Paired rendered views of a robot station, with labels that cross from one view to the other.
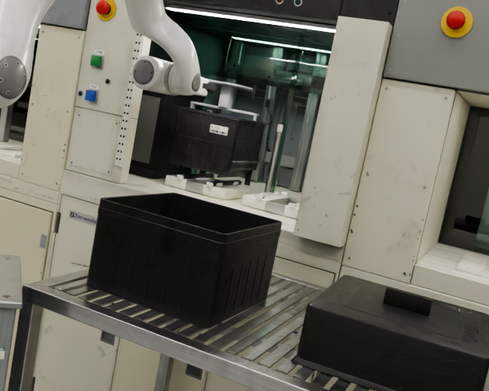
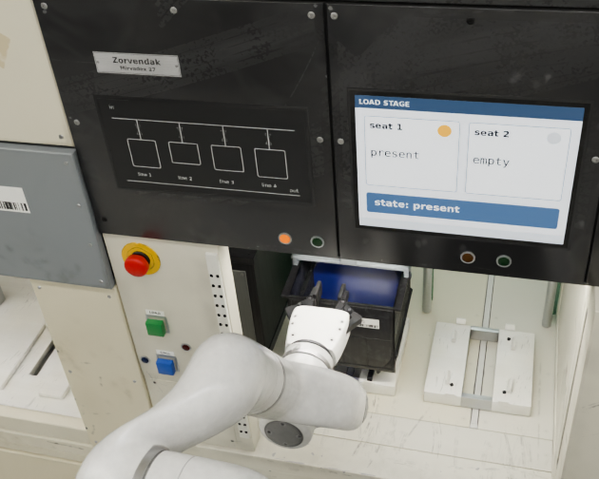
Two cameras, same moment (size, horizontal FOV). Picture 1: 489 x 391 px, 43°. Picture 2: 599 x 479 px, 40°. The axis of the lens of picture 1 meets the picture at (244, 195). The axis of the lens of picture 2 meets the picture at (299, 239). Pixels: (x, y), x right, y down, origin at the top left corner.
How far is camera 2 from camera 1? 133 cm
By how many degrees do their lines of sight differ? 31
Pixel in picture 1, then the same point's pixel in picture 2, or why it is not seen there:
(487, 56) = not seen: outside the picture
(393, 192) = not seen: outside the picture
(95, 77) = (162, 342)
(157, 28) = (299, 412)
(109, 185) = (241, 456)
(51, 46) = (65, 305)
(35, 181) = not seen: hidden behind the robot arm
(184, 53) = (348, 415)
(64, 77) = (107, 342)
